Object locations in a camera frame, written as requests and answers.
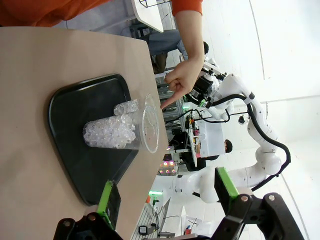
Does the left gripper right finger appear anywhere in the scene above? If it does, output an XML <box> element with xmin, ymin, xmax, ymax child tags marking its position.
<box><xmin>211</xmin><ymin>166</ymin><xmax>305</xmax><ymax>240</ymax></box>

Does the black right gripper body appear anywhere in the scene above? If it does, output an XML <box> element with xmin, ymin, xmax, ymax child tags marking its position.
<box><xmin>192</xmin><ymin>76</ymin><xmax>216</xmax><ymax>101</ymax></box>

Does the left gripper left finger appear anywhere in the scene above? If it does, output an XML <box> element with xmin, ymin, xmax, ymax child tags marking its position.
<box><xmin>53</xmin><ymin>179</ymin><xmax>126</xmax><ymax>240</ymax></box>

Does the clear plastic iced cup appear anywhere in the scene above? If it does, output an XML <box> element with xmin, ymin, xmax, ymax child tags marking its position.
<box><xmin>113</xmin><ymin>93</ymin><xmax>159</xmax><ymax>117</ymax></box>
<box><xmin>82</xmin><ymin>106</ymin><xmax>160</xmax><ymax>154</ymax></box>

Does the person's right forearm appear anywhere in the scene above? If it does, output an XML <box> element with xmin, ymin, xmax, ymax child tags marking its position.
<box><xmin>174</xmin><ymin>11</ymin><xmax>205</xmax><ymax>62</ymax></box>

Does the person's right hand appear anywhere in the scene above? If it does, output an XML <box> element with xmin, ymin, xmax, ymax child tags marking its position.
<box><xmin>159</xmin><ymin>57</ymin><xmax>205</xmax><ymax>110</ymax></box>

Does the small black device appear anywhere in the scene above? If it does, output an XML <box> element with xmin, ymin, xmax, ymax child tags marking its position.
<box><xmin>138</xmin><ymin>224</ymin><xmax>157</xmax><ymax>236</ymax></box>

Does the seated person with black hair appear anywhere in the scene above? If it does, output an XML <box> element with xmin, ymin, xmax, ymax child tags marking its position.
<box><xmin>182</xmin><ymin>138</ymin><xmax>234</xmax><ymax>172</ymax></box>

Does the person in grey shirt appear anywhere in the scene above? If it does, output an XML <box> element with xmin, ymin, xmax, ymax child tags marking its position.
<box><xmin>147</xmin><ymin>29</ymin><xmax>210</xmax><ymax>75</ymax></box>

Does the computer with coloured fans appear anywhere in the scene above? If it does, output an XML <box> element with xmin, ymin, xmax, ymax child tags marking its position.
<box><xmin>158</xmin><ymin>159</ymin><xmax>177</xmax><ymax>176</ymax></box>

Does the dark stool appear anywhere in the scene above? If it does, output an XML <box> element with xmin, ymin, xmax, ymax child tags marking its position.
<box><xmin>129</xmin><ymin>21</ymin><xmax>153</xmax><ymax>40</ymax></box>

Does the white side table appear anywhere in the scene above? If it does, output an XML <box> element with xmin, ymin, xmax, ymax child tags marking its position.
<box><xmin>131</xmin><ymin>0</ymin><xmax>165</xmax><ymax>33</ymax></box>

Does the black plastic tray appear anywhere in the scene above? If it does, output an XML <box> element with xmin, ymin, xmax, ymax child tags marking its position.
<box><xmin>48</xmin><ymin>73</ymin><xmax>140</xmax><ymax>207</ymax></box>

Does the person in orange sweater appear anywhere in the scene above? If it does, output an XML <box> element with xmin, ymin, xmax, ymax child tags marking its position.
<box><xmin>0</xmin><ymin>0</ymin><xmax>203</xmax><ymax>28</ymax></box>

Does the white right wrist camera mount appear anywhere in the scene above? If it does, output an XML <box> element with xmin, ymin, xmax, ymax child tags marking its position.
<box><xmin>202</xmin><ymin>58</ymin><xmax>227</xmax><ymax>81</ymax></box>

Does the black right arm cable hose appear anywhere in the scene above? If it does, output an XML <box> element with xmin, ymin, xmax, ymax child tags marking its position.
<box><xmin>209</xmin><ymin>93</ymin><xmax>292</xmax><ymax>192</ymax></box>

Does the black wire stand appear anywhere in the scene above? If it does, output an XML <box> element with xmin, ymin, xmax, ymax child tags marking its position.
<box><xmin>138</xmin><ymin>0</ymin><xmax>173</xmax><ymax>8</ymax></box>

